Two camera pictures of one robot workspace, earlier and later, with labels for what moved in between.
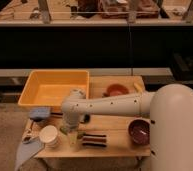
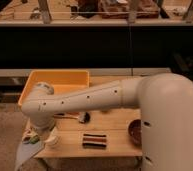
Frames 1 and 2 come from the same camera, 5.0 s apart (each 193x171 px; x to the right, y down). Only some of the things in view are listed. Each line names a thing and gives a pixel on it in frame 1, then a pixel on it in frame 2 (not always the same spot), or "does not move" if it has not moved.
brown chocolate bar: [93, 140] does not move
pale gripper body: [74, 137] to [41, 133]
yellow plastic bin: [49, 88] does not move
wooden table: [96, 137] does not move
